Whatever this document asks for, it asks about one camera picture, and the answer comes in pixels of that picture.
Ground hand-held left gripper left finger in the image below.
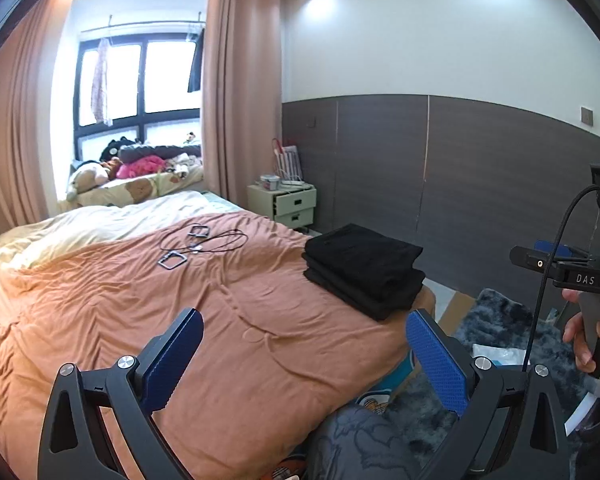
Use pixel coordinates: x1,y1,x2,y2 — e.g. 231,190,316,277
37,307,205,480

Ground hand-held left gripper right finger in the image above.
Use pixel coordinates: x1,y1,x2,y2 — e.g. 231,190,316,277
405,308,573,480

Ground black pants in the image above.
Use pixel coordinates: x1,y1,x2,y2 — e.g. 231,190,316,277
302,223,427,322

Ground person's right hand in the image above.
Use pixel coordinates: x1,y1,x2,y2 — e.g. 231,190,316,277
562,287,600,374

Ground cardboard piece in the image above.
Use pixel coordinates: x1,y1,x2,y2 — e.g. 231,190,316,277
437,292,478,333

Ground clear plastic bag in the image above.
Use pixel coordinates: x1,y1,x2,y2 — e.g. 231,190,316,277
470,342,528,368

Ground grey shaggy rug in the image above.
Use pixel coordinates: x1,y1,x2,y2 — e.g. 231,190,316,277
380,287,600,480

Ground orange blanket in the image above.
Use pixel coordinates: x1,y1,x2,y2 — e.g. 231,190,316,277
0,210,437,480

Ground bear print pillow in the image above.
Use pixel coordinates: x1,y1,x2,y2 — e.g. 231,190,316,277
75,165,205,208

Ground cream nightstand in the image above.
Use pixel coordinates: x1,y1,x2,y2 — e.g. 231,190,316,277
247,182,317,233

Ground pink cloth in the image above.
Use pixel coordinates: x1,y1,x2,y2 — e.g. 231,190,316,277
116,155,166,180

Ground beige plush toy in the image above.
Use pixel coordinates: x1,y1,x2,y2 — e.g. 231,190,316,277
66,162,111,203

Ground dark grey cushion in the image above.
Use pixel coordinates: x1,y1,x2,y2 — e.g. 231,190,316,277
119,144,202,161

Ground black plush toy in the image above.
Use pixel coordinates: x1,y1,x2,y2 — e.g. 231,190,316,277
100,137,141,161

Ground floral hanging cloth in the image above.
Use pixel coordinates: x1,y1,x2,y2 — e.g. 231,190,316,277
91,37,113,126

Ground black hanging cloth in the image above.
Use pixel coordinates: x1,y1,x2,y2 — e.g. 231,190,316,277
187,27,206,93

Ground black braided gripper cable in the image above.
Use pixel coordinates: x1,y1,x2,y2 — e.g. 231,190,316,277
522,185,600,373

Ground striped bag with red handles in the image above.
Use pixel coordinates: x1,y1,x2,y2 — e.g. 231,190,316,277
274,139,306,183

